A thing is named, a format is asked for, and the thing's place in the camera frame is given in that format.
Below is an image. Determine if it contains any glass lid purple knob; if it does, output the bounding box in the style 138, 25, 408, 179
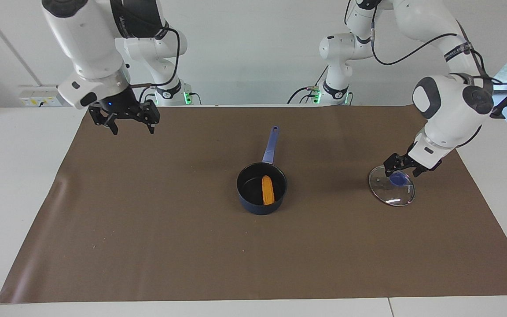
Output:
368, 165, 416, 207

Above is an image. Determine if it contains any yellow toy corn cob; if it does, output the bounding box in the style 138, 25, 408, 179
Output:
261, 175, 276, 206

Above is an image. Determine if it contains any brown table mat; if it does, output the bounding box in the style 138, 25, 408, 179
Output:
0, 105, 507, 304

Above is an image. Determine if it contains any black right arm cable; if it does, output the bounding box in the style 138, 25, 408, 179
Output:
129, 26, 182, 103

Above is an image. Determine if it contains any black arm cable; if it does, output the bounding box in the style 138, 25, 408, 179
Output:
129, 26, 182, 103
344, 0, 503, 85

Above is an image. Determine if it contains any white wall power outlet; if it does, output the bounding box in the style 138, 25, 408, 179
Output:
18, 85, 62, 108

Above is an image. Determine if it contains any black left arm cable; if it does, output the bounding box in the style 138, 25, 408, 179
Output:
344, 0, 503, 85

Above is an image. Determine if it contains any black base cable bundle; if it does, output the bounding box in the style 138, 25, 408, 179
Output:
286, 65, 330, 105

